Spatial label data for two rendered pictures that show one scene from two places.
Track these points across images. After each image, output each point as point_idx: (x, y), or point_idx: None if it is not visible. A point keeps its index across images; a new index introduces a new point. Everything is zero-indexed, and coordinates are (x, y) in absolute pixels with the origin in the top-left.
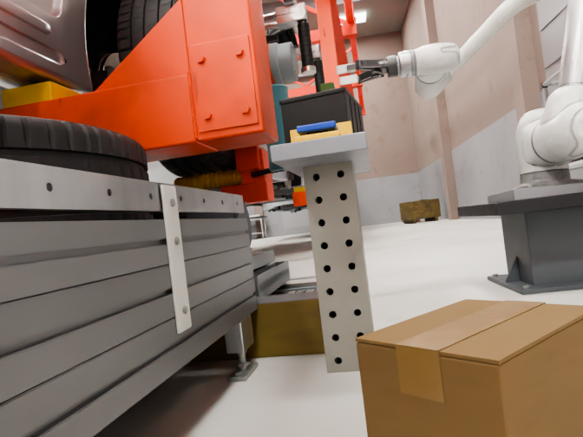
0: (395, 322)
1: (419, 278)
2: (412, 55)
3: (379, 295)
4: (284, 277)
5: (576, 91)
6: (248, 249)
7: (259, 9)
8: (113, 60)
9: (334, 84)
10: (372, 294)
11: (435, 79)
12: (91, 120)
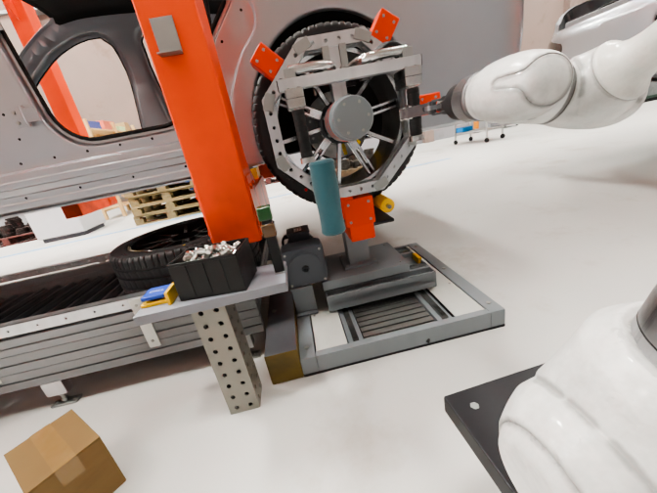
0: (350, 395)
1: None
2: (461, 94)
3: (477, 352)
4: (416, 287)
5: (590, 370)
6: (250, 301)
7: (220, 145)
8: (317, 104)
9: (260, 209)
10: (482, 345)
11: (532, 122)
12: None
